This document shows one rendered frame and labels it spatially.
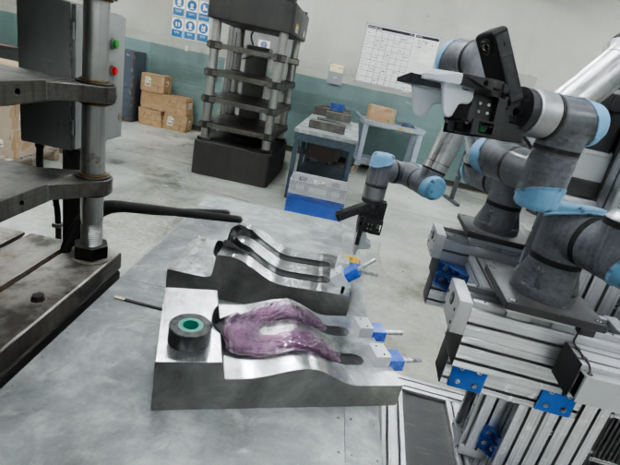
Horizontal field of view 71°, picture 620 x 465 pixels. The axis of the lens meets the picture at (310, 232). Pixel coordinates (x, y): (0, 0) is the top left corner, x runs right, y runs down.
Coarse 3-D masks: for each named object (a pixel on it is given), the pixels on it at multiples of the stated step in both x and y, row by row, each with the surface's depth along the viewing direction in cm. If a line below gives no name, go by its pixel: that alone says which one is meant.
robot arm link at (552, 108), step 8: (536, 88) 68; (544, 96) 67; (552, 96) 67; (544, 104) 66; (552, 104) 67; (560, 104) 67; (544, 112) 66; (552, 112) 67; (560, 112) 67; (536, 120) 67; (544, 120) 67; (552, 120) 67; (560, 120) 68; (536, 128) 68; (544, 128) 68; (552, 128) 69; (528, 136) 70; (536, 136) 70; (544, 136) 70
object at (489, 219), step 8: (488, 200) 149; (488, 208) 149; (496, 208) 146; (504, 208) 145; (512, 208) 145; (480, 216) 151; (488, 216) 148; (496, 216) 146; (504, 216) 145; (512, 216) 146; (480, 224) 150; (488, 224) 147; (496, 224) 146; (504, 224) 145; (512, 224) 146; (496, 232) 146; (504, 232) 146; (512, 232) 146
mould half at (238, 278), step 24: (216, 240) 141; (240, 240) 126; (264, 240) 135; (192, 264) 123; (216, 264) 116; (240, 264) 116; (288, 264) 130; (192, 288) 119; (216, 288) 119; (240, 288) 118; (264, 288) 118; (288, 288) 117; (312, 288) 118; (336, 288) 120; (336, 312) 119
